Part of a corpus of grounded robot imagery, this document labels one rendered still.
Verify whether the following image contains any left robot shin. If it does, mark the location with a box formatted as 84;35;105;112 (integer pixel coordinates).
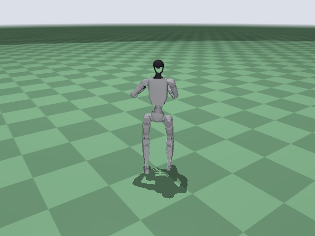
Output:
142;139;150;169

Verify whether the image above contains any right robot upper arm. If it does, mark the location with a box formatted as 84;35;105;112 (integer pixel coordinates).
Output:
167;78;178;99

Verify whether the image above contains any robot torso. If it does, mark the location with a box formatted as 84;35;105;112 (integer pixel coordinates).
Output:
148;76;168;122

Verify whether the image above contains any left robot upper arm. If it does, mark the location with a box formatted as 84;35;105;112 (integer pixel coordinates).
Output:
130;79;149;98

